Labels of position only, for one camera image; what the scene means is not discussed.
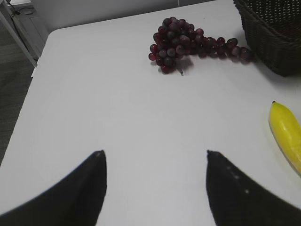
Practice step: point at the grey metal frame leg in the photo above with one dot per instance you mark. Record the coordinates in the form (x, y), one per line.
(14, 35)

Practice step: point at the dark red grape bunch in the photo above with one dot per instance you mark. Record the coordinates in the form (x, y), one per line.
(176, 38)

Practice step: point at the black wicker basket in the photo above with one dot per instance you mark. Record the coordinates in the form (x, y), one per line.
(273, 32)

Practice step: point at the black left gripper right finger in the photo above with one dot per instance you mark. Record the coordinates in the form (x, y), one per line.
(237, 200)

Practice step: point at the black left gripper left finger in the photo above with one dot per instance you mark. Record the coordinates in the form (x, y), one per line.
(76, 200)

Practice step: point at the yellow banana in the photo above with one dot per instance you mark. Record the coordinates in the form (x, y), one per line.
(287, 133)

